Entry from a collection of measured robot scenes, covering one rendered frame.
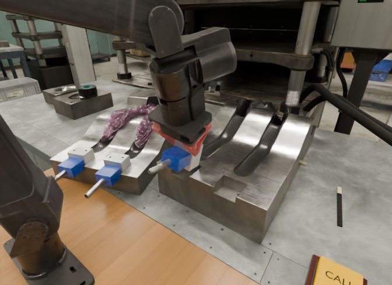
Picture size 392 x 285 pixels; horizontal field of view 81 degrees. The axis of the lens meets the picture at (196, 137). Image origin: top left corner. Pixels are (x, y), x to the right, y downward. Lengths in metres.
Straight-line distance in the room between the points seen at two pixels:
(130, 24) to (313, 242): 0.48
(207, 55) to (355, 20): 0.89
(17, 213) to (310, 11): 1.04
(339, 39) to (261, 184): 0.84
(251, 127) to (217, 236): 0.32
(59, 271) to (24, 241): 0.10
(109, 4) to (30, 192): 0.26
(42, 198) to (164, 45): 0.27
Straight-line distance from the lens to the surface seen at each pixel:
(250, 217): 0.46
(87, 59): 4.70
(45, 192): 0.41
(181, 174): 0.54
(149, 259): 0.48
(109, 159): 0.59
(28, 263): 0.48
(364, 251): 0.57
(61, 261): 0.50
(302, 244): 0.52
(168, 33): 0.31
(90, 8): 0.31
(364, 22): 1.18
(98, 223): 0.56
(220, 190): 0.50
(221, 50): 0.36
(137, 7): 0.31
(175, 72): 0.33
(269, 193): 0.47
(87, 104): 1.11
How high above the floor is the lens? 1.19
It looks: 28 degrees down
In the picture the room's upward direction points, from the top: straight up
